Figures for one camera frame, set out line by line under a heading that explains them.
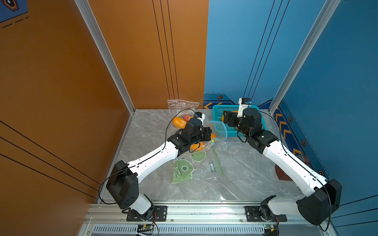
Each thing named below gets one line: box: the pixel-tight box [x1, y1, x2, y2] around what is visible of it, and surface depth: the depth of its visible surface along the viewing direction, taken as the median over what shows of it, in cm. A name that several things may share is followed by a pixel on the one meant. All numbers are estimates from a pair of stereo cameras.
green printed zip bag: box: [171, 156, 195, 184], surface depth 87 cm
